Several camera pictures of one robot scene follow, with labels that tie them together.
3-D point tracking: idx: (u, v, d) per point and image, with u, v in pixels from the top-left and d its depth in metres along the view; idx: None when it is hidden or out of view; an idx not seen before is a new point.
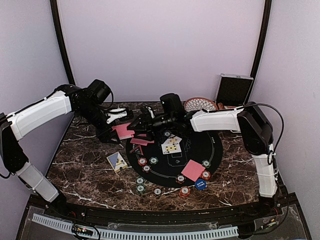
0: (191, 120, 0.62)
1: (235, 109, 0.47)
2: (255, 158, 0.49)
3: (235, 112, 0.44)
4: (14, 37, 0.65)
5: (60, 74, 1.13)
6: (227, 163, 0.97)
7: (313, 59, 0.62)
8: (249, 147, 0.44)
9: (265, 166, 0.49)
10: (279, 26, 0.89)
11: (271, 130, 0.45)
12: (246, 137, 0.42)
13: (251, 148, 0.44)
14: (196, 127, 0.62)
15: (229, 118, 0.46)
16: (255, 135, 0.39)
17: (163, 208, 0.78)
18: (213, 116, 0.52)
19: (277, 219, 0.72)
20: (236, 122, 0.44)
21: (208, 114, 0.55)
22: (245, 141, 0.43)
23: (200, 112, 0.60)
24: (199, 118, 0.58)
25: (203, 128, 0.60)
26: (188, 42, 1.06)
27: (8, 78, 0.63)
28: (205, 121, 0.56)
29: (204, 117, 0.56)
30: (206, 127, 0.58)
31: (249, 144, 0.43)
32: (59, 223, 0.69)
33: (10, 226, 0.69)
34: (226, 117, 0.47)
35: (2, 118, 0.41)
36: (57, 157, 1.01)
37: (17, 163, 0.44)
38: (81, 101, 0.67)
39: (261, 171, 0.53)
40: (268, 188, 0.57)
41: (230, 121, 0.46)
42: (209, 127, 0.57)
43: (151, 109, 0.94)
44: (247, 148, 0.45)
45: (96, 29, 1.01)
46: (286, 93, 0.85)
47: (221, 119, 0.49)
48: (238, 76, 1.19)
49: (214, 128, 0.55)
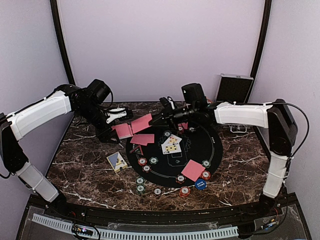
0: (214, 111, 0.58)
1: (264, 104, 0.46)
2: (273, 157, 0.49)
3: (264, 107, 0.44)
4: (14, 38, 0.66)
5: (60, 73, 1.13)
6: (227, 163, 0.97)
7: (312, 59, 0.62)
8: (273, 146, 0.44)
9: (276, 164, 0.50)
10: (279, 26, 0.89)
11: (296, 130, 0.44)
12: (272, 135, 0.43)
13: (276, 148, 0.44)
14: (219, 119, 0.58)
15: (258, 113, 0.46)
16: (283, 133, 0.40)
17: (163, 208, 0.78)
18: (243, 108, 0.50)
19: (277, 219, 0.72)
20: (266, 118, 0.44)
21: (235, 106, 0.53)
22: (271, 140, 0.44)
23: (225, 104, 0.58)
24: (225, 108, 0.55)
25: (228, 120, 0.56)
26: (188, 42, 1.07)
27: (8, 77, 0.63)
28: (232, 112, 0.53)
29: (232, 109, 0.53)
30: (231, 119, 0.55)
31: (274, 142, 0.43)
32: (59, 223, 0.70)
33: (10, 227, 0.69)
34: (254, 111, 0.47)
35: (2, 118, 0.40)
36: (56, 157, 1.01)
37: (17, 163, 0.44)
38: (82, 101, 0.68)
39: (273, 170, 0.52)
40: (273, 187, 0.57)
41: (259, 116, 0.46)
42: (234, 120, 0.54)
43: (171, 100, 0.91)
44: (271, 147, 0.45)
45: (96, 29, 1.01)
46: (286, 93, 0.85)
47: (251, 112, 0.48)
48: (238, 75, 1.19)
49: (239, 121, 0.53)
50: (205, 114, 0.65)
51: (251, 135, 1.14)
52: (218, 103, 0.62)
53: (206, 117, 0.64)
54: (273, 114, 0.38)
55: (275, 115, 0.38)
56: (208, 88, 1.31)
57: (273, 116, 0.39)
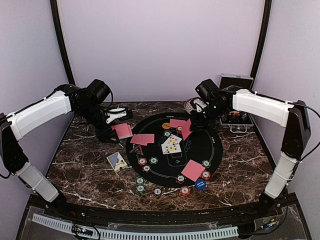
0: (233, 96, 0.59)
1: (286, 102, 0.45)
2: (284, 159, 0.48)
3: (286, 106, 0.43)
4: (14, 37, 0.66)
5: (60, 73, 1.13)
6: (227, 163, 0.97)
7: (313, 59, 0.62)
8: (285, 146, 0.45)
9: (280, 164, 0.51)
10: (279, 26, 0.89)
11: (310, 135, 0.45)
12: (288, 135, 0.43)
13: (287, 149, 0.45)
14: (236, 104, 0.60)
15: (276, 109, 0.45)
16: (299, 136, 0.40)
17: (163, 208, 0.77)
18: (263, 101, 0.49)
19: (277, 219, 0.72)
20: (284, 118, 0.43)
21: (255, 96, 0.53)
22: (285, 140, 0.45)
23: (246, 92, 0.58)
24: (244, 97, 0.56)
25: (244, 108, 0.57)
26: (188, 42, 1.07)
27: (8, 77, 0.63)
28: (250, 102, 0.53)
29: (251, 98, 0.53)
30: (248, 108, 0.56)
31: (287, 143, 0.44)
32: (60, 223, 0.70)
33: (10, 227, 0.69)
34: (273, 106, 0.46)
35: (2, 118, 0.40)
36: (57, 157, 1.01)
37: (17, 163, 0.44)
38: (82, 101, 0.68)
39: (279, 171, 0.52)
40: (276, 188, 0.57)
41: (276, 112, 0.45)
42: (250, 110, 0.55)
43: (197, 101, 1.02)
44: (283, 147, 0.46)
45: (97, 29, 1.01)
46: (286, 93, 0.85)
47: (269, 107, 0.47)
48: (238, 75, 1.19)
49: (255, 112, 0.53)
50: (222, 97, 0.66)
51: (251, 135, 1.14)
52: (239, 90, 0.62)
53: (223, 100, 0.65)
54: (296, 116, 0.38)
55: (297, 117, 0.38)
56: None
57: (295, 118, 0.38)
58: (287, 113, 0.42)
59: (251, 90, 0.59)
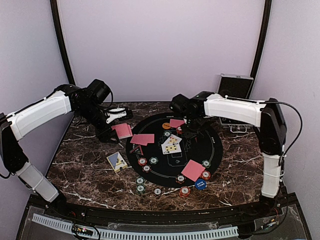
0: (204, 103, 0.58)
1: (257, 102, 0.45)
2: (265, 158, 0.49)
3: (257, 106, 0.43)
4: (14, 37, 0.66)
5: (60, 73, 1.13)
6: (227, 163, 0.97)
7: (313, 59, 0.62)
8: (263, 146, 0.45)
9: (272, 166, 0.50)
10: (279, 26, 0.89)
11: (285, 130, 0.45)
12: (263, 135, 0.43)
13: (264, 147, 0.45)
14: (208, 111, 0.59)
15: (248, 110, 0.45)
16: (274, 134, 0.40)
17: (163, 208, 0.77)
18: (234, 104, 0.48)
19: (277, 219, 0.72)
20: (257, 118, 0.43)
21: (225, 100, 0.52)
22: (261, 139, 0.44)
23: (217, 97, 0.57)
24: (215, 102, 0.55)
25: (217, 113, 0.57)
26: (188, 42, 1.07)
27: (8, 77, 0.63)
28: (222, 107, 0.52)
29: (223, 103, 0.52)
30: (220, 113, 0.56)
31: (264, 142, 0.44)
32: (59, 223, 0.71)
33: (10, 227, 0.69)
34: (245, 108, 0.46)
35: (2, 118, 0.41)
36: (56, 157, 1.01)
37: (17, 163, 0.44)
38: (82, 101, 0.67)
39: (268, 171, 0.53)
40: (272, 188, 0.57)
41: (250, 114, 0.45)
42: (224, 115, 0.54)
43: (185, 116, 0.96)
44: (261, 146, 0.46)
45: (97, 29, 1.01)
46: (286, 93, 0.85)
47: (241, 109, 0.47)
48: (238, 75, 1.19)
49: (228, 115, 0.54)
50: (194, 105, 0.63)
51: (251, 135, 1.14)
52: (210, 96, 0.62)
53: (194, 108, 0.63)
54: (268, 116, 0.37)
55: (269, 116, 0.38)
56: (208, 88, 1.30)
57: (269, 118, 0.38)
58: (259, 113, 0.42)
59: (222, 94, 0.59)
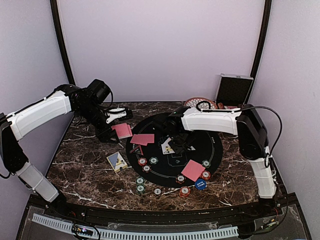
0: (182, 118, 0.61)
1: (233, 112, 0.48)
2: (252, 162, 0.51)
3: (232, 116, 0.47)
4: (14, 37, 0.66)
5: (60, 73, 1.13)
6: (227, 163, 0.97)
7: (313, 59, 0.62)
8: (245, 151, 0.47)
9: (262, 168, 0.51)
10: (279, 26, 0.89)
11: (264, 134, 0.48)
12: (243, 142, 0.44)
13: (246, 153, 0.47)
14: (186, 125, 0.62)
15: (225, 120, 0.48)
16: (252, 141, 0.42)
17: (163, 208, 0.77)
18: (210, 116, 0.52)
19: (277, 219, 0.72)
20: (234, 127, 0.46)
21: (201, 113, 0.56)
22: (242, 146, 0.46)
23: (193, 111, 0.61)
24: (191, 117, 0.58)
25: (195, 127, 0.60)
26: (188, 42, 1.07)
27: (8, 77, 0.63)
28: (199, 120, 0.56)
29: (199, 116, 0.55)
30: (198, 126, 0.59)
31: (245, 148, 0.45)
32: (60, 223, 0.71)
33: (10, 227, 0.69)
34: (222, 119, 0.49)
35: (2, 118, 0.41)
36: (56, 157, 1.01)
37: (17, 163, 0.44)
38: (82, 101, 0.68)
39: (259, 174, 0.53)
40: (267, 189, 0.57)
41: (227, 124, 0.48)
42: (202, 127, 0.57)
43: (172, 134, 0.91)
44: (243, 152, 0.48)
45: (97, 29, 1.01)
46: (286, 93, 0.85)
47: (218, 120, 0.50)
48: (238, 76, 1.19)
49: (205, 128, 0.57)
50: (172, 121, 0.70)
51: None
52: (186, 110, 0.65)
53: (173, 124, 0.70)
54: (244, 125, 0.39)
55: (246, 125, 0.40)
56: (208, 88, 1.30)
57: (247, 127, 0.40)
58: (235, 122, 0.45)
59: (197, 107, 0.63)
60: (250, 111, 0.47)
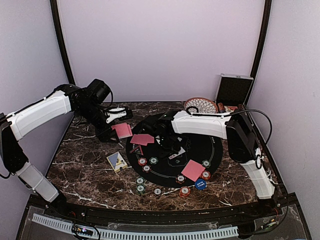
0: (172, 122, 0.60)
1: (222, 116, 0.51)
2: (244, 165, 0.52)
3: (222, 120, 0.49)
4: (14, 38, 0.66)
5: (60, 73, 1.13)
6: (227, 164, 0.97)
7: (313, 59, 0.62)
8: (235, 156, 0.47)
9: (255, 170, 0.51)
10: (279, 26, 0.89)
11: (253, 137, 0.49)
12: (233, 147, 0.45)
13: (237, 157, 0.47)
14: (176, 129, 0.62)
15: (216, 125, 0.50)
16: (241, 145, 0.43)
17: (163, 208, 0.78)
18: (201, 120, 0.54)
19: (277, 219, 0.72)
20: (224, 132, 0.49)
21: (192, 117, 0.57)
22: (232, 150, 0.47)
23: (182, 114, 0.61)
24: (182, 120, 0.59)
25: (185, 130, 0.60)
26: (188, 42, 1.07)
27: (8, 78, 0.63)
28: (190, 124, 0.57)
29: (190, 120, 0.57)
30: (188, 129, 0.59)
31: (234, 152, 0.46)
32: (59, 223, 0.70)
33: (11, 227, 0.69)
34: (213, 124, 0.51)
35: (2, 118, 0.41)
36: (56, 157, 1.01)
37: (18, 163, 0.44)
38: (82, 101, 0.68)
39: (253, 175, 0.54)
40: (264, 190, 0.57)
41: (217, 128, 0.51)
42: (192, 131, 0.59)
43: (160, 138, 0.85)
44: (233, 157, 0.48)
45: (97, 29, 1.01)
46: (286, 93, 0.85)
47: (208, 125, 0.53)
48: (238, 75, 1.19)
49: (195, 132, 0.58)
50: (162, 125, 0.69)
51: None
52: (175, 113, 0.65)
53: (163, 127, 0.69)
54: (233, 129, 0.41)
55: (234, 130, 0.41)
56: (208, 88, 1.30)
57: (234, 132, 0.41)
58: (225, 126, 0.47)
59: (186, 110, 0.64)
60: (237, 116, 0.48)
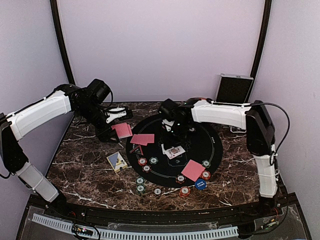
0: (192, 110, 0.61)
1: (243, 105, 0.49)
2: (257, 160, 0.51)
3: (242, 109, 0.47)
4: (14, 38, 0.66)
5: (60, 73, 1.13)
6: (227, 163, 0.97)
7: (313, 59, 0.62)
8: (252, 147, 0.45)
9: (266, 167, 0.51)
10: (279, 26, 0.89)
11: (271, 131, 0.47)
12: (251, 137, 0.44)
13: (253, 149, 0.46)
14: (195, 118, 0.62)
15: (235, 114, 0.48)
16: (260, 136, 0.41)
17: (163, 208, 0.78)
18: (220, 109, 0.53)
19: (277, 219, 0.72)
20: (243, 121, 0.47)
21: (212, 106, 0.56)
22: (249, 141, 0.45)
23: (203, 103, 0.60)
24: (201, 108, 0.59)
25: (204, 119, 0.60)
26: (188, 42, 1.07)
27: (7, 78, 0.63)
28: (209, 112, 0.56)
29: (208, 109, 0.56)
30: (208, 118, 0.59)
31: (252, 143, 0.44)
32: (59, 223, 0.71)
33: (11, 227, 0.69)
34: (232, 112, 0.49)
35: (2, 118, 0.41)
36: (56, 157, 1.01)
37: (18, 163, 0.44)
38: (82, 101, 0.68)
39: (262, 171, 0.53)
40: (268, 188, 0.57)
41: (236, 117, 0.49)
42: (211, 119, 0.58)
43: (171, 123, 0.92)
44: (249, 148, 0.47)
45: (96, 29, 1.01)
46: (286, 93, 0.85)
47: (227, 114, 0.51)
48: (238, 75, 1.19)
49: (214, 121, 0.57)
50: (181, 112, 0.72)
51: None
52: (196, 102, 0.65)
53: (183, 115, 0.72)
54: (253, 118, 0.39)
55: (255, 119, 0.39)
56: (208, 88, 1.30)
57: (254, 122, 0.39)
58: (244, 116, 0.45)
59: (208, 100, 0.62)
60: (258, 106, 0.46)
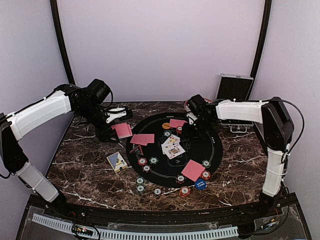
0: (216, 107, 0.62)
1: (261, 101, 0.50)
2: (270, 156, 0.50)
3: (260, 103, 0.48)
4: (14, 38, 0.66)
5: (60, 73, 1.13)
6: (227, 163, 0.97)
7: (313, 59, 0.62)
8: (268, 141, 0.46)
9: (276, 163, 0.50)
10: (279, 26, 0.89)
11: (291, 127, 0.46)
12: (267, 129, 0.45)
13: (269, 143, 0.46)
14: (219, 115, 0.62)
15: (254, 108, 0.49)
16: (275, 127, 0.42)
17: (163, 208, 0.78)
18: (241, 105, 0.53)
19: (277, 219, 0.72)
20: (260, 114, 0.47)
21: (235, 102, 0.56)
22: (265, 134, 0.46)
23: (226, 101, 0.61)
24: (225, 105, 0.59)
25: (228, 116, 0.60)
26: (188, 42, 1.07)
27: (8, 78, 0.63)
28: (231, 109, 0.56)
29: (231, 106, 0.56)
30: (231, 115, 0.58)
31: (268, 136, 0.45)
32: (59, 223, 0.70)
33: (11, 227, 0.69)
34: (252, 107, 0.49)
35: (2, 118, 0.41)
36: (56, 157, 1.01)
37: (17, 163, 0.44)
38: (82, 101, 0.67)
39: (271, 167, 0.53)
40: (272, 185, 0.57)
41: (256, 112, 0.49)
42: (234, 116, 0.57)
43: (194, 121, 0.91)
44: (266, 142, 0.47)
45: (96, 29, 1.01)
46: (286, 93, 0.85)
47: (247, 109, 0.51)
48: (238, 75, 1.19)
49: (238, 118, 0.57)
50: (208, 110, 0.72)
51: (251, 135, 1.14)
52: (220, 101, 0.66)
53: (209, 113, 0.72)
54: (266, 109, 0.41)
55: (268, 109, 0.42)
56: (208, 88, 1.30)
57: (268, 113, 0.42)
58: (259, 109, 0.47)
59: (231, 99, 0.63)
60: (276, 102, 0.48)
